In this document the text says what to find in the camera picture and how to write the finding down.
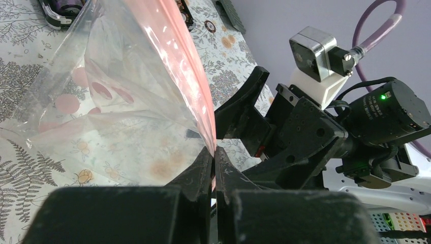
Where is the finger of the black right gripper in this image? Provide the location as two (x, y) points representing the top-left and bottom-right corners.
(214, 66), (271, 157)

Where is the floral table mat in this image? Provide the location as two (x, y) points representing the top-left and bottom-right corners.
(1, 1), (256, 243)

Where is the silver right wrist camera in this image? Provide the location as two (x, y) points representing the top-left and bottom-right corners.
(289, 26), (356, 82)

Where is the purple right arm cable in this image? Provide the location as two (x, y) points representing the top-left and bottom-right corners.
(352, 0), (431, 159)

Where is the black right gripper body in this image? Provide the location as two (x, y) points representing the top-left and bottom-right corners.
(244, 79), (430, 189)

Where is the grey building baseplate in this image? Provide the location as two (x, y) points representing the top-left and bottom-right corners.
(216, 0), (246, 34)

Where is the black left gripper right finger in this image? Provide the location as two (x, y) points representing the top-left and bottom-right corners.
(215, 147), (380, 243)

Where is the clear zip top bag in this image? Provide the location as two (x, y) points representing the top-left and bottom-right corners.
(1, 1), (216, 191)

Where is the black poker chip case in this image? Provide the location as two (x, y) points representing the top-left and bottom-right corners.
(38, 0), (196, 32)

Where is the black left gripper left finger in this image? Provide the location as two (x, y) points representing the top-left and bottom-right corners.
(23, 148), (213, 243)

